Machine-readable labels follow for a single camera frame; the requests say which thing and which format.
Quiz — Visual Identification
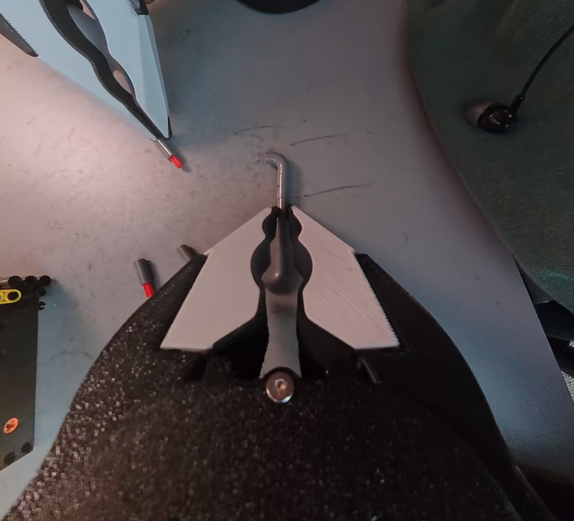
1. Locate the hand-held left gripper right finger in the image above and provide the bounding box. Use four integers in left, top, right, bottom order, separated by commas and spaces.
289, 205, 400, 379

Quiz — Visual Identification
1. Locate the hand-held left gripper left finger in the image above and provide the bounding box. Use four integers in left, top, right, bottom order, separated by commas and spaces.
160, 206, 280, 379

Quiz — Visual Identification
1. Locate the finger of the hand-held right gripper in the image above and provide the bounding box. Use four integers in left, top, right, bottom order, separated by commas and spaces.
33, 0, 173, 140
0, 0, 158, 140

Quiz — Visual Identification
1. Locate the grey lego handle assembly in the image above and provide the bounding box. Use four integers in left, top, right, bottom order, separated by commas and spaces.
261, 152, 294, 295

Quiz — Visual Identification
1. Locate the yellow lego vehicle model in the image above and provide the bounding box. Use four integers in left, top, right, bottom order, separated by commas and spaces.
0, 274, 53, 471

